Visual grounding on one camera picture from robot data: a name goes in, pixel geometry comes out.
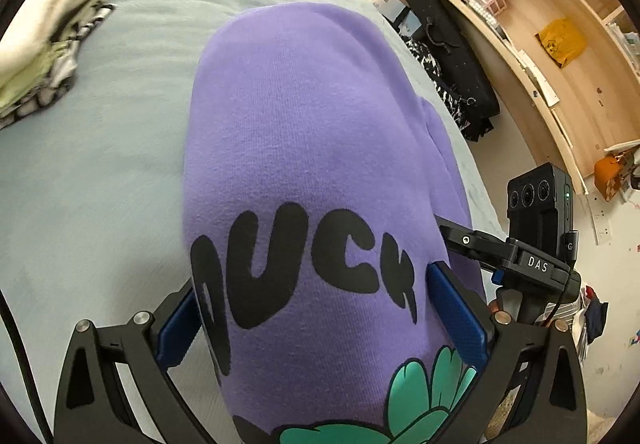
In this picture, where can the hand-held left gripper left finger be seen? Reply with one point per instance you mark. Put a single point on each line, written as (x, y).
(175, 329)

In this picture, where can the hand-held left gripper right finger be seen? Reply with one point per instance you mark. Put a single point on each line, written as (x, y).
(460, 319)

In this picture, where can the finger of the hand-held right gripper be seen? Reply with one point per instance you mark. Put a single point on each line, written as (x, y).
(475, 242)

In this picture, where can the purple zip hoodie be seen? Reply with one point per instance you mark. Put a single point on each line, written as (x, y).
(310, 148)

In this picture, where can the person's right hand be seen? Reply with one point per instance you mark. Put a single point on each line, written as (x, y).
(493, 307)

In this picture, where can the orange bag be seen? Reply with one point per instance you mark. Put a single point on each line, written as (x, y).
(607, 171)

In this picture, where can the dark blue cloth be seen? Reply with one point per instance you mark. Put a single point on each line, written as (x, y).
(597, 319)

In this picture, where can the white flat board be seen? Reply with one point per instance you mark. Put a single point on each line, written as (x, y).
(542, 83)

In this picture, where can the yellow cloth on shelf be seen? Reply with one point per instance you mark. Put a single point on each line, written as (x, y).
(562, 41)

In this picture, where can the long black case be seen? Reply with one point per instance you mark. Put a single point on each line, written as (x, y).
(460, 58)

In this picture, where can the grey-blue fleece bed blanket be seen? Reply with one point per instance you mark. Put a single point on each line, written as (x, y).
(125, 148)

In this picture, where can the black-white patterned garment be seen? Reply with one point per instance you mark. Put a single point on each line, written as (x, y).
(425, 56)

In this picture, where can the white cardboard box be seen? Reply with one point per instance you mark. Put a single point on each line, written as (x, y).
(387, 1)

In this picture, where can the light green folded cloth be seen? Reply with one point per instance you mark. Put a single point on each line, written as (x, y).
(25, 83)

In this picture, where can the black-white zebra cloth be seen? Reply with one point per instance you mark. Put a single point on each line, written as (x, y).
(80, 33)

